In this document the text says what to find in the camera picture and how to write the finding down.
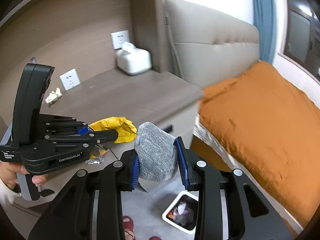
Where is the yellow wrapper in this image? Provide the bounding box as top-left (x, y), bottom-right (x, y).
top-left (89, 116), bottom-right (137, 144)

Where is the grey knitted sock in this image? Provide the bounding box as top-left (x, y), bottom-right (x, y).
top-left (134, 122), bottom-right (178, 182)

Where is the white square trash bin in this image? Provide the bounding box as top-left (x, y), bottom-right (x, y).
top-left (162, 191), bottom-right (199, 235)

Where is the person's left hand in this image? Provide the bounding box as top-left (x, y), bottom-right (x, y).
top-left (0, 162), bottom-right (48, 190)

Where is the clear candy wrapper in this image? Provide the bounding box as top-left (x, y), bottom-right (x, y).
top-left (85, 148), bottom-right (110, 165)

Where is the crumpled white tissue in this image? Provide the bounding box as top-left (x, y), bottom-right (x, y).
top-left (45, 88), bottom-right (62, 104)

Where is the left red slipper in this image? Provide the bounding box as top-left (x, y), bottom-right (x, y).
top-left (123, 216), bottom-right (136, 240)

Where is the red slipper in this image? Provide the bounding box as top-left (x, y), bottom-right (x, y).
top-left (149, 236), bottom-right (162, 240)
top-left (123, 216), bottom-right (136, 240)

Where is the grey bedside cabinet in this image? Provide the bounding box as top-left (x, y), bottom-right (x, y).
top-left (0, 68), bottom-right (205, 210)

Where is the right red slipper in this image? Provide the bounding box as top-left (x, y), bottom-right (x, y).
top-left (149, 236), bottom-right (162, 240)

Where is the white tissue box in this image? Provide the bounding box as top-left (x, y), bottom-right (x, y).
top-left (116, 42), bottom-right (152, 75)

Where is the orange bed duvet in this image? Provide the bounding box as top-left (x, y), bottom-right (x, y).
top-left (191, 61), bottom-right (319, 236)

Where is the beige padded headboard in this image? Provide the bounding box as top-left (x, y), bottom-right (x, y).
top-left (164, 0), bottom-right (260, 88)

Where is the dark framed window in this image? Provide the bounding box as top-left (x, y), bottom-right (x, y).
top-left (284, 0), bottom-right (319, 79)

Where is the blue curtain left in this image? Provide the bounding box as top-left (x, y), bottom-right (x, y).
top-left (253, 0), bottom-right (277, 64)

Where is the white wall socket left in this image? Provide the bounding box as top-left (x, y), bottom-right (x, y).
top-left (59, 69), bottom-right (81, 91)

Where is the white wall socket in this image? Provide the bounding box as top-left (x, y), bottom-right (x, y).
top-left (111, 30), bottom-right (130, 50)
top-left (59, 69), bottom-right (81, 91)

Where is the white wall socket right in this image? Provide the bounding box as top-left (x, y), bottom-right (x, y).
top-left (111, 30), bottom-right (130, 50)

